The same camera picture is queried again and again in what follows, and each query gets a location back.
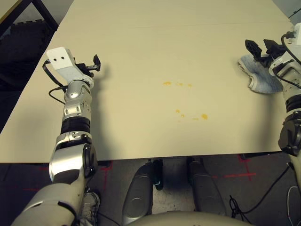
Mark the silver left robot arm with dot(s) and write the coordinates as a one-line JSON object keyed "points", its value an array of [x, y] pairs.
{"points": [[70, 162]]}

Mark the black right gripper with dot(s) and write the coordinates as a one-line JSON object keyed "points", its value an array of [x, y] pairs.
{"points": [[265, 61]]}

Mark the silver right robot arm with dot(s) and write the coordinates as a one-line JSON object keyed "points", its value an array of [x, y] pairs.
{"points": [[291, 99]]}

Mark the light blue fluffy rag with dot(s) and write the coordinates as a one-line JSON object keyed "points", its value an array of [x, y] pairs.
{"points": [[261, 80]]}

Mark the white sneaker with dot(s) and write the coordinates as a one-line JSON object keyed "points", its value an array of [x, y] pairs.
{"points": [[90, 207]]}

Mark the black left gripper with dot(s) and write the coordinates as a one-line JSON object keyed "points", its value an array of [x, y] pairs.
{"points": [[85, 68]]}

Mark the black foam puzzle mat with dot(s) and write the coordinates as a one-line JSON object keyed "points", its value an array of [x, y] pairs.
{"points": [[23, 47]]}

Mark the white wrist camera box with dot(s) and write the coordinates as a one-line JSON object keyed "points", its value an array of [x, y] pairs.
{"points": [[296, 33], [58, 58]]}

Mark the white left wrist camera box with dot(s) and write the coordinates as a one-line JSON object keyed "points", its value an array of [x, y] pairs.
{"points": [[58, 58]]}

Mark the grey left robot leg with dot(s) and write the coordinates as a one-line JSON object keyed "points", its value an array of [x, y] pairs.
{"points": [[138, 195]]}

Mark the grey robot torso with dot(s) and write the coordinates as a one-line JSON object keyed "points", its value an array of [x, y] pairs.
{"points": [[188, 220]]}

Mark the black post under table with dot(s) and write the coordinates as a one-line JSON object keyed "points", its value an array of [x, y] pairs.
{"points": [[157, 174]]}

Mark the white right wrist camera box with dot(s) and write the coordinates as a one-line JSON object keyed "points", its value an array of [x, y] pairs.
{"points": [[296, 33]]}

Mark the black metal frame bar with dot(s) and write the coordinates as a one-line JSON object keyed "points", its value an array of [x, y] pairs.
{"points": [[44, 11]]}

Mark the yellow liquid spill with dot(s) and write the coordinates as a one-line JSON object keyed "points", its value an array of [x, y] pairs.
{"points": [[204, 116], [167, 83]]}

